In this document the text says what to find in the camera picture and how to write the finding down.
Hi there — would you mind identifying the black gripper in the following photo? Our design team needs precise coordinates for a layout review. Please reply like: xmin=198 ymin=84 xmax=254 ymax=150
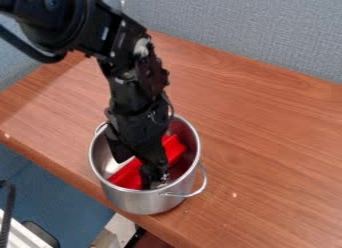
xmin=106 ymin=92 xmax=173 ymax=190

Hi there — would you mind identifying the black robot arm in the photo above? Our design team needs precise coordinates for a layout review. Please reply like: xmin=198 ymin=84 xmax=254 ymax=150
xmin=0 ymin=0 xmax=173 ymax=189

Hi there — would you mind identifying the white bracket under table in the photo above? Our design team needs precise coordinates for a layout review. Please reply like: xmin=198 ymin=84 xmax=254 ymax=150
xmin=90 ymin=213 xmax=138 ymax=248

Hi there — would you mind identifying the metal pot with handles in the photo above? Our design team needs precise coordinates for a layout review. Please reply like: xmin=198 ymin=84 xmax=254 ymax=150
xmin=89 ymin=115 xmax=209 ymax=215

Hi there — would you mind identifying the white ribbed appliance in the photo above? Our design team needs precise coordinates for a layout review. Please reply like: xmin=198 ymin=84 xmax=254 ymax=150
xmin=0 ymin=209 xmax=61 ymax=248

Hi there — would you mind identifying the black cable lower left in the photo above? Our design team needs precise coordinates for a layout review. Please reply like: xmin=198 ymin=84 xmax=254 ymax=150
xmin=0 ymin=180 xmax=18 ymax=248

